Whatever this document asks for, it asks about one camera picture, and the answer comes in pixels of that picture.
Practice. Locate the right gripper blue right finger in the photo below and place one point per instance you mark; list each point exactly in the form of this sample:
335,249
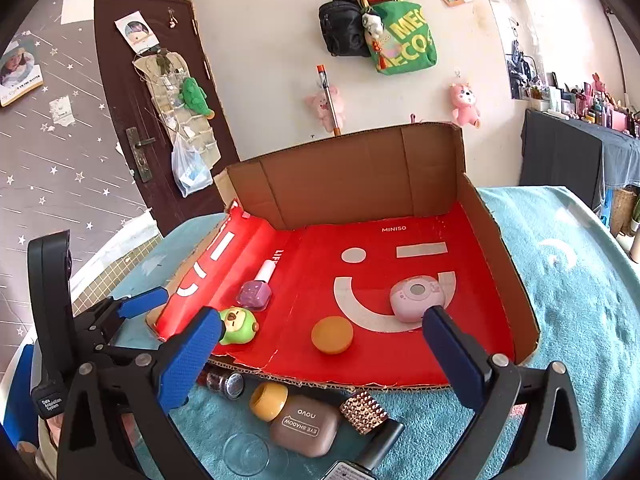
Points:
459,355

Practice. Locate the green tote bag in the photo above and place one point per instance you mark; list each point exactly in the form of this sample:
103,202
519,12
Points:
398,37

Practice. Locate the black backpack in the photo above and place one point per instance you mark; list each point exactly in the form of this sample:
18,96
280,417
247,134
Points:
342,29

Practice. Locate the teal star blanket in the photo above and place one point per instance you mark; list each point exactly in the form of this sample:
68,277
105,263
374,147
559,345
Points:
580,387

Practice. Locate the pink plush right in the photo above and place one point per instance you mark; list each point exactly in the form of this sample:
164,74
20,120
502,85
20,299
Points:
464,101

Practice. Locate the pink plush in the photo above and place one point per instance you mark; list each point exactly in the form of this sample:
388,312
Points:
464,101
317,103

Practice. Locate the door handle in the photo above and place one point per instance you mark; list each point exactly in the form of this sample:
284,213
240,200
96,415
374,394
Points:
137,146

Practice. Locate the orange capped stick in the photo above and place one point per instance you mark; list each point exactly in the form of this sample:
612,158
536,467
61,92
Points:
324,83

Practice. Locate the black nail polish studded cap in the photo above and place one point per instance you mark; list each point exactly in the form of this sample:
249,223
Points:
370,420

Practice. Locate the glitter jar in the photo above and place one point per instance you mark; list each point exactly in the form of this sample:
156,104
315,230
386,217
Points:
227,383

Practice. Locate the clear glass cup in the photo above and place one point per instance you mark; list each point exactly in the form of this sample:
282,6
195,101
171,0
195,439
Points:
245,454

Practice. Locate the pink plush left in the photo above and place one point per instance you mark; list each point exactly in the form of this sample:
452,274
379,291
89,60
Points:
317,103

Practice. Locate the orange round lid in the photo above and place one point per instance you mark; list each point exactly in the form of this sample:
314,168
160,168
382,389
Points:
332,335

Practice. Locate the pink nail polish bottle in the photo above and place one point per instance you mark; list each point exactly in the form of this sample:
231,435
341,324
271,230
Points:
255,294

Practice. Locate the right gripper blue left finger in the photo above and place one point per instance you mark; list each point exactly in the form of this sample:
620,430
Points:
175,378

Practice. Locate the beige hanging organizer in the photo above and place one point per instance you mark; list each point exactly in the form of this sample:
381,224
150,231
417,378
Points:
163,75

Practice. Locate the pink round speaker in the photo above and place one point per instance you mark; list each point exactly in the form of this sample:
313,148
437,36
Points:
411,297

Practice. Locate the cluttered desk blue cloth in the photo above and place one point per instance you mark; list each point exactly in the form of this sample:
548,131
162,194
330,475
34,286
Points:
587,159

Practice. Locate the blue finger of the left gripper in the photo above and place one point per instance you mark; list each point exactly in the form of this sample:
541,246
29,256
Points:
193,345
146,301

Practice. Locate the green frog toy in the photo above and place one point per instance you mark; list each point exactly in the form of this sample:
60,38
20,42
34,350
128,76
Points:
240,326

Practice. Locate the orange ring cup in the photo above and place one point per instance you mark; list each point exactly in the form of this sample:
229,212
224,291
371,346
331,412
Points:
268,399

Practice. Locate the green plush toy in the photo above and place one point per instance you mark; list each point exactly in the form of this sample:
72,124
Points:
194,98

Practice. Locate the white plastic bag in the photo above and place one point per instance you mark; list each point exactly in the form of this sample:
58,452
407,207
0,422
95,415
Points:
189,169

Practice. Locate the cardboard tray red lining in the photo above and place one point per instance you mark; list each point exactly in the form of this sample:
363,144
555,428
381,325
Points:
346,219

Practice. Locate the dark brown door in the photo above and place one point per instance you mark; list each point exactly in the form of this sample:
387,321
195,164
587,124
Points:
126,30

